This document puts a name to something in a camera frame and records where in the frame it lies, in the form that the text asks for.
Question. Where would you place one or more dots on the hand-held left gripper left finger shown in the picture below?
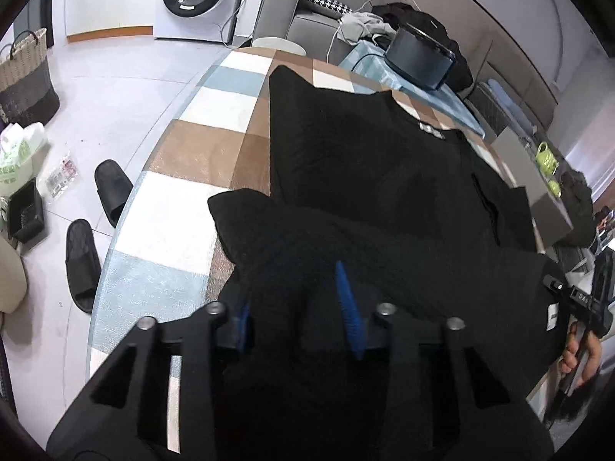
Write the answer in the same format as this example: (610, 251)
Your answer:
(244, 327)

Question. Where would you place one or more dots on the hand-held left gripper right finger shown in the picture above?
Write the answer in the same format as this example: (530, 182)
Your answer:
(348, 312)

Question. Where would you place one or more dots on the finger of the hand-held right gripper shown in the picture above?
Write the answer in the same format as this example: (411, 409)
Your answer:
(557, 285)

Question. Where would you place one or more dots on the black knit sweater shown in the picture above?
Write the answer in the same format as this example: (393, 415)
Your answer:
(374, 192)

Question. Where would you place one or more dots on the grey crumpled clothes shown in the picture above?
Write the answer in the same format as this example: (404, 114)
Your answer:
(360, 26)

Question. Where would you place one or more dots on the person's right hand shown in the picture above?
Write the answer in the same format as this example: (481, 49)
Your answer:
(592, 353)

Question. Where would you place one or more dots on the dark crumpled cloth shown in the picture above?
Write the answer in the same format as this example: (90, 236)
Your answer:
(579, 206)

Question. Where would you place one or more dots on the grey box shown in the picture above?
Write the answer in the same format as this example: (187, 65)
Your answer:
(533, 192)

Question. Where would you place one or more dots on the green cup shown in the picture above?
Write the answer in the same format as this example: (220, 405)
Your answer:
(555, 187)

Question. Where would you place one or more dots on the green mugs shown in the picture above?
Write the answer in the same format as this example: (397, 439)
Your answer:
(545, 156)

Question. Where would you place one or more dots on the black slipper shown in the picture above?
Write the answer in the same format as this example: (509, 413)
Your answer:
(111, 187)
(82, 264)

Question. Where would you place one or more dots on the checkered tablecloth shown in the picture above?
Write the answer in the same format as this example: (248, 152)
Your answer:
(192, 153)

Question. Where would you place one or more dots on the dark mesh basket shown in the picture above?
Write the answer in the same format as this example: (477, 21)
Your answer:
(490, 108)

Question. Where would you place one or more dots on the light blue cloth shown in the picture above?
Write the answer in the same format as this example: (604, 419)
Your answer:
(447, 101)

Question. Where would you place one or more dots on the small printed packet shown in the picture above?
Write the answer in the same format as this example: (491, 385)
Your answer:
(61, 176)

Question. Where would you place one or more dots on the beige chair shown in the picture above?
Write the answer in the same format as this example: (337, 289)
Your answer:
(10, 276)

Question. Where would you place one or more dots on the black plastic tray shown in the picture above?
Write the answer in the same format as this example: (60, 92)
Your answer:
(26, 213)

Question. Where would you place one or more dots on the black box speaker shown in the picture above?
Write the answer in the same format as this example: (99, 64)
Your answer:
(415, 60)

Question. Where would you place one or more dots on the white round stool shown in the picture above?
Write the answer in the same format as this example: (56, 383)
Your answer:
(281, 45)

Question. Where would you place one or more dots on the white green plastic bag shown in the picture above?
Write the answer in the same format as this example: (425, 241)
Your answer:
(17, 158)

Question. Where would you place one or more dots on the grey sofa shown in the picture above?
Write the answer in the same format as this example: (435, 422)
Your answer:
(307, 29)

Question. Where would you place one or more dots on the houndstooth pillow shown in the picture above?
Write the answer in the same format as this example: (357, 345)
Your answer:
(329, 4)

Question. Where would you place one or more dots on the woven laundry basket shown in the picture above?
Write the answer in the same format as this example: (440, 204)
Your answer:
(26, 86)

